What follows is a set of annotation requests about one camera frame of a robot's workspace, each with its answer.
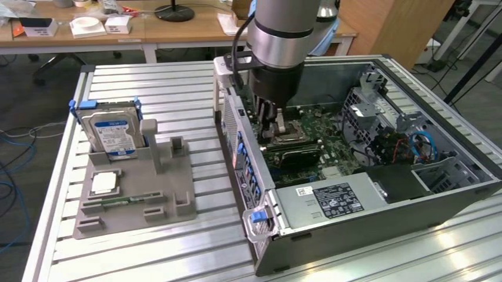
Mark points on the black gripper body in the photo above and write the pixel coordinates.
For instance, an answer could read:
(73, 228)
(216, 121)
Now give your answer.
(274, 85)

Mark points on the green motherboard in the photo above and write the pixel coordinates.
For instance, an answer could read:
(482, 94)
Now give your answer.
(332, 138)

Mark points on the perforated metal disk bay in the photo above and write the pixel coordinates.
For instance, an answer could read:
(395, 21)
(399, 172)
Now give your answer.
(368, 132)

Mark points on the green RAM stick black chips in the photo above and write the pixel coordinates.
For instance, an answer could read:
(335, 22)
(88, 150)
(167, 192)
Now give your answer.
(310, 146)

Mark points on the open dark PC case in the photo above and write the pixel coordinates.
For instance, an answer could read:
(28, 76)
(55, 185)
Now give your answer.
(352, 241)

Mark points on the black round lamp base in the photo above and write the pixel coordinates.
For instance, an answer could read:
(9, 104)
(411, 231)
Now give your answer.
(173, 14)

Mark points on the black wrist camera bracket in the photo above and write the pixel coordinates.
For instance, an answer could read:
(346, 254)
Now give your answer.
(243, 60)

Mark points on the grey power supply unit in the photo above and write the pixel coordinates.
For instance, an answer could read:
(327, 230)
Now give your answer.
(294, 211)

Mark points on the black office chair base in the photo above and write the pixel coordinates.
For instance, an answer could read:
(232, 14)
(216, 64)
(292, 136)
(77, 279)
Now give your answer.
(51, 64)

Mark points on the brown cardboard box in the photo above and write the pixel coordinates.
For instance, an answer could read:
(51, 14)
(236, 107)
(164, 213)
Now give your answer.
(240, 8)

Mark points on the metal CPU socket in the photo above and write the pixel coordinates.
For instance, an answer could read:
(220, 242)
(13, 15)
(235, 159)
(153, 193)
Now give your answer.
(299, 134)

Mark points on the wooden cabinet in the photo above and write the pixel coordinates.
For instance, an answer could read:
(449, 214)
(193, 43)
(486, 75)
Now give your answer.
(423, 35)

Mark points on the silver chipset heatsink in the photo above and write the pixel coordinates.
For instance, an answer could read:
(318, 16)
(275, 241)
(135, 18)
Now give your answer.
(334, 172)

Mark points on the grey metal disk bay bracket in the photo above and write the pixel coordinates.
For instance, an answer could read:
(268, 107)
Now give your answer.
(439, 179)

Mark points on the hard disk blue caddy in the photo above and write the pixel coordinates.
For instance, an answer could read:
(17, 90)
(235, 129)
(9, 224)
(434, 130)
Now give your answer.
(111, 132)

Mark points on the grey parts rack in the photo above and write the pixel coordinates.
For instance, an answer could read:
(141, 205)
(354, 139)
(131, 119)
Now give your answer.
(133, 182)

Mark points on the black stand pole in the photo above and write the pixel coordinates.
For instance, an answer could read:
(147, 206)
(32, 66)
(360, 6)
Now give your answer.
(469, 67)

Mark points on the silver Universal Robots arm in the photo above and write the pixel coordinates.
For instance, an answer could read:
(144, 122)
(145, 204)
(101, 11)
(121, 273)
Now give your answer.
(282, 35)

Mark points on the green loose RAM stick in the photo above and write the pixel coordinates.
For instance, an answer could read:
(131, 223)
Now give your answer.
(121, 201)

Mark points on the white paper booklet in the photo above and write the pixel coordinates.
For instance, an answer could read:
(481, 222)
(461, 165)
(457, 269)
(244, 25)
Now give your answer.
(226, 25)

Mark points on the green graphics card black fan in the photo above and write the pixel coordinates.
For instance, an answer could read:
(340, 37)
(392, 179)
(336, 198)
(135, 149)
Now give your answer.
(298, 160)

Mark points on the white pedestal unit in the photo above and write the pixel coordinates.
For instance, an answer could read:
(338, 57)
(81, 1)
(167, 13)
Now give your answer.
(424, 53)

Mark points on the blue case latch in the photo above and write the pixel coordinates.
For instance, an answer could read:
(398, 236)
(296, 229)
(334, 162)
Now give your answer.
(258, 218)

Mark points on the silver CPU chip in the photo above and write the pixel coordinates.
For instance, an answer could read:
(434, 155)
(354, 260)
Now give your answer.
(103, 182)

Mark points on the small white box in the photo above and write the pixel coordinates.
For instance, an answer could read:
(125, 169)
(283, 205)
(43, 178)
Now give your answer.
(117, 26)

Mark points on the white box black lid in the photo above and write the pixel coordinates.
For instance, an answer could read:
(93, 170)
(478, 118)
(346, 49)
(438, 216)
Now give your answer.
(39, 30)

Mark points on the white box with tape roll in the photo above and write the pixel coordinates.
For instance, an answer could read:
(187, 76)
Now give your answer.
(88, 29)

